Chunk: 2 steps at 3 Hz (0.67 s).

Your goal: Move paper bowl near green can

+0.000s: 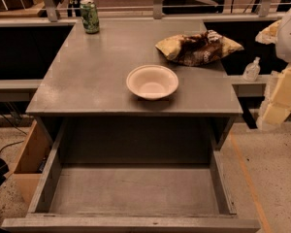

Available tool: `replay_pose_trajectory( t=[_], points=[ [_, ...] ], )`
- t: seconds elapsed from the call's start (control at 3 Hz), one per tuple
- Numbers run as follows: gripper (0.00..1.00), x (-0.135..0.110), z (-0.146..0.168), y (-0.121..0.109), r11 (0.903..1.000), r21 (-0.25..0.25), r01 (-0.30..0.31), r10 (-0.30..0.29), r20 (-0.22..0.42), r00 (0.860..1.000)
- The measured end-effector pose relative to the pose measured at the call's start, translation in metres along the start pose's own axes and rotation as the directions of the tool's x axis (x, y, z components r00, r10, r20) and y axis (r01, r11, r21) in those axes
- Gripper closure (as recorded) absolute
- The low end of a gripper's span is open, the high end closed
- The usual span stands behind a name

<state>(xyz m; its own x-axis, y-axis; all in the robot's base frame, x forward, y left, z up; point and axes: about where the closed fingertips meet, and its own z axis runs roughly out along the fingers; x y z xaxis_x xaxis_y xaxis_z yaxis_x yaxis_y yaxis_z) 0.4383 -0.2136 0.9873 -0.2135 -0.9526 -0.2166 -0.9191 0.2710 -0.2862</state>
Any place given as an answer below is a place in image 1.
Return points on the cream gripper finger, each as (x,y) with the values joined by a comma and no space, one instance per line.
(268,34)
(276,107)

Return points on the clear plastic bottle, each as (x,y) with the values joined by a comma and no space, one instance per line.
(252,71)

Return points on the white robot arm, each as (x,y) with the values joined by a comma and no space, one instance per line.
(283,39)

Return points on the white paper bowl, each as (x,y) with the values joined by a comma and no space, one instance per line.
(152,82)

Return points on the wooden box on floor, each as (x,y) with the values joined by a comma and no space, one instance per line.
(35,149)

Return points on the black office chair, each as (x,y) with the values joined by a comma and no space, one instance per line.
(172,7)

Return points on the yellow brown chip bag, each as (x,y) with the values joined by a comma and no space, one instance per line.
(199,49)

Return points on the open grey drawer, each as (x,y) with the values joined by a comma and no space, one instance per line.
(133,175)

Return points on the green soda can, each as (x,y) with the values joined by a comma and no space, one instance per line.
(89,16)

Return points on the metal railing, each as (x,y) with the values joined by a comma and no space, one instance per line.
(158,4)

